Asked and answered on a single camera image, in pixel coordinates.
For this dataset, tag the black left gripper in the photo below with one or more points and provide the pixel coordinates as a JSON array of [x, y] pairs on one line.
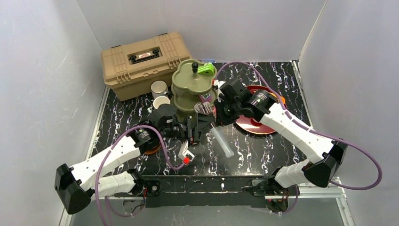
[[193, 131]]

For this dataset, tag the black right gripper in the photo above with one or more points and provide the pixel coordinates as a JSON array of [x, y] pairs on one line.
[[220, 110]]

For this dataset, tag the purple frosted cake slice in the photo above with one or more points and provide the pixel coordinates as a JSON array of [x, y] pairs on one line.
[[207, 97]]

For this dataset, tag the red round lacquer tray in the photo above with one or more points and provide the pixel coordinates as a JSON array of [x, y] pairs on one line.
[[250, 125]]

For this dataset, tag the green cube sweet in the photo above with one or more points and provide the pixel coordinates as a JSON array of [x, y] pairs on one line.
[[206, 69]]

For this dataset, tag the green three-tier serving stand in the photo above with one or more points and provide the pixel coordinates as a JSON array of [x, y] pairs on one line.
[[187, 85]]

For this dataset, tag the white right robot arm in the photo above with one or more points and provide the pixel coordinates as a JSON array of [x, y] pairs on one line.
[[323, 155]]

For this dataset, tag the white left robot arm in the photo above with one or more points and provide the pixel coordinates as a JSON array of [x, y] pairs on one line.
[[78, 185]]

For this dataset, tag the blue mug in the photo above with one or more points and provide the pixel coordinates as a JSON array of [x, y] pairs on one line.
[[158, 101]]

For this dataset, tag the stacked brown wooden coasters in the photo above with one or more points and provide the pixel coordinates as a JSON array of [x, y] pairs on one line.
[[152, 151]]

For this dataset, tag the white cup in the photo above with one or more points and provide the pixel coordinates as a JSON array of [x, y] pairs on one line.
[[159, 89]]

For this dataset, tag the tan plastic toolbox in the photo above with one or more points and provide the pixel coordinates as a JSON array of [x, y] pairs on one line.
[[130, 70]]

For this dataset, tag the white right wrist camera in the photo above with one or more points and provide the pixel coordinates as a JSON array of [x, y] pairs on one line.
[[217, 84]]

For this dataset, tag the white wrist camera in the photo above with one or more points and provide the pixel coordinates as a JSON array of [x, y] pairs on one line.
[[184, 154], [217, 84]]

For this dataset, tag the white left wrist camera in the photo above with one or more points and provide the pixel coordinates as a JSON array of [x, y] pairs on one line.
[[184, 154]]

